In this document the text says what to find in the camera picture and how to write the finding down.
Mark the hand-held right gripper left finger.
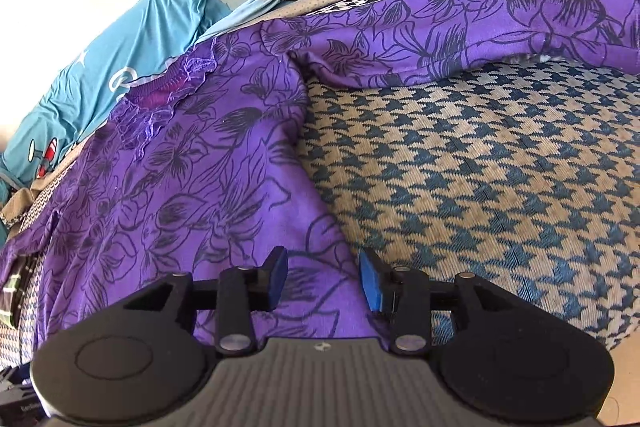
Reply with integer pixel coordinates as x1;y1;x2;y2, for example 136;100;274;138
122;247;288;354

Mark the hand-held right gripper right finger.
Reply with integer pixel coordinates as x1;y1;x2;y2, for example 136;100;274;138
357;248;518;355

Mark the purple floral shirt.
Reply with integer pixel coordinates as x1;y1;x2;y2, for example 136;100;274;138
0;0;640;343

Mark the green striped folded shirt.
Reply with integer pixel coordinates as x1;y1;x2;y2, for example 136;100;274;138
0;257;33;328

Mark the houndstooth bed blanket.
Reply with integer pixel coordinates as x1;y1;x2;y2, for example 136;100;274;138
0;0;640;368

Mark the blue cartoon print cover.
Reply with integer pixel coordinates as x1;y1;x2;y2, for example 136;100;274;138
0;0;236;188

